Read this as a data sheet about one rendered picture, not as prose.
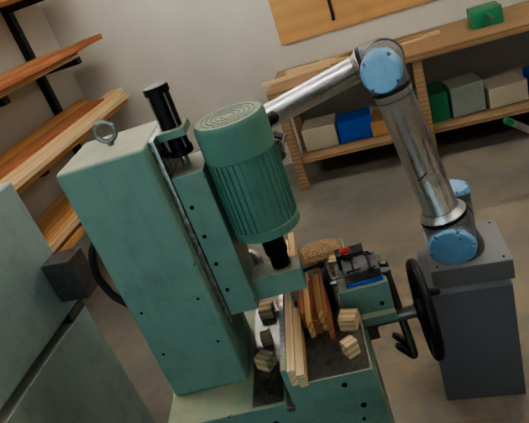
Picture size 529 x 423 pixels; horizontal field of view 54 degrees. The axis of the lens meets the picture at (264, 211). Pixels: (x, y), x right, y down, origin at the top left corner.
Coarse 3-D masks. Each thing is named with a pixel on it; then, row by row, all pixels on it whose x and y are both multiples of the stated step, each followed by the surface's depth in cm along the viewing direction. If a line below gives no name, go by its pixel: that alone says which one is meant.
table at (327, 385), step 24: (312, 264) 167; (336, 288) 152; (336, 312) 143; (384, 312) 142; (336, 336) 135; (360, 336) 132; (312, 360) 130; (336, 360) 128; (360, 360) 125; (312, 384) 124; (336, 384) 124; (360, 384) 124
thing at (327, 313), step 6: (318, 270) 149; (318, 276) 147; (324, 288) 142; (324, 294) 139; (324, 300) 136; (324, 306) 134; (330, 306) 144; (324, 312) 132; (330, 312) 139; (324, 318) 131; (330, 318) 134; (330, 324) 132; (330, 330) 133; (330, 336) 134
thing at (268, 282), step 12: (264, 264) 143; (300, 264) 138; (252, 276) 140; (264, 276) 138; (276, 276) 138; (288, 276) 138; (300, 276) 138; (264, 288) 140; (276, 288) 140; (288, 288) 140; (300, 288) 140
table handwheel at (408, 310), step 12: (408, 264) 144; (408, 276) 156; (420, 276) 137; (420, 288) 135; (420, 300) 146; (396, 312) 146; (408, 312) 146; (420, 312) 144; (432, 312) 133; (384, 324) 147; (432, 324) 132; (432, 336) 134; (432, 348) 148; (444, 348) 136
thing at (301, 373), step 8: (288, 240) 177; (296, 248) 176; (296, 296) 148; (296, 304) 150; (296, 312) 142; (296, 320) 139; (296, 328) 136; (296, 336) 134; (304, 336) 138; (296, 344) 131; (304, 344) 134; (296, 352) 128; (304, 352) 131; (296, 360) 126; (304, 360) 127; (296, 368) 124; (304, 368) 124; (296, 376) 122; (304, 376) 122; (304, 384) 123
